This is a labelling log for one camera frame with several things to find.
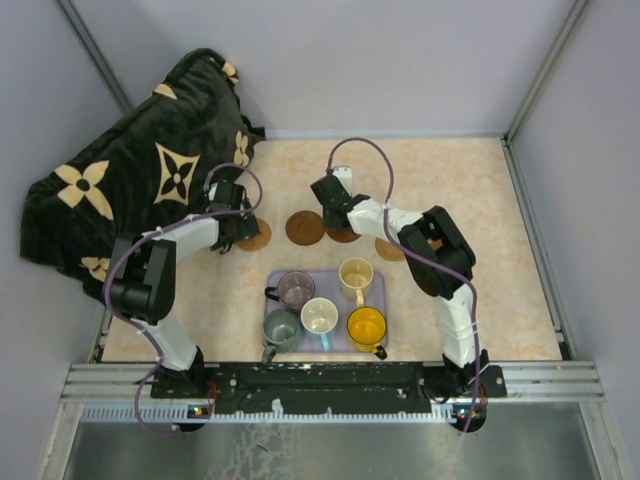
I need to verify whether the dark wooden coaster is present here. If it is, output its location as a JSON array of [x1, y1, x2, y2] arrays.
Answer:
[[285, 210, 325, 246], [326, 228, 360, 244]]

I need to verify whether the woven rattan coaster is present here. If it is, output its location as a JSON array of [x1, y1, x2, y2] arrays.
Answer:
[[236, 218, 272, 252], [375, 238, 405, 262]]

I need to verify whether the cream yellow mug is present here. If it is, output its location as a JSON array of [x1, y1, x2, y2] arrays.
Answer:
[[338, 257, 374, 308]]

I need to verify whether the yellow glass mug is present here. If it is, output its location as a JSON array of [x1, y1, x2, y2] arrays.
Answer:
[[347, 306, 387, 361]]

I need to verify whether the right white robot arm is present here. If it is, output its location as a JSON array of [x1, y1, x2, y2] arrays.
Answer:
[[311, 170, 489, 401]]

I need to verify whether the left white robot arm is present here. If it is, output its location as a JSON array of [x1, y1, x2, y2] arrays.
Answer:
[[102, 181, 260, 398]]

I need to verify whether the black floral plush blanket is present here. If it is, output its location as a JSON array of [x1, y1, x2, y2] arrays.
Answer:
[[19, 48, 265, 298]]

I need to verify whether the purple glass mug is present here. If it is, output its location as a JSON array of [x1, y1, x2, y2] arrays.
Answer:
[[264, 271, 315, 309]]

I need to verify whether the lavender plastic tray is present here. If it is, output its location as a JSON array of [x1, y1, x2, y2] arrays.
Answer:
[[295, 269, 388, 354]]

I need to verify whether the grey green mug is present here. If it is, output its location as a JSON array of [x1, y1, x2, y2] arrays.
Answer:
[[261, 309, 304, 364]]

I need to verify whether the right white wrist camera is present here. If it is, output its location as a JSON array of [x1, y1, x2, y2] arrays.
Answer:
[[332, 166, 353, 195]]

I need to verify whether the white mug blue handle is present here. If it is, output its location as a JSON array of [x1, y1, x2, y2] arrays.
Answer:
[[300, 297, 339, 352]]

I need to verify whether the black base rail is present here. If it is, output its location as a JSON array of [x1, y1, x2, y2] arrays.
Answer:
[[149, 360, 506, 416]]

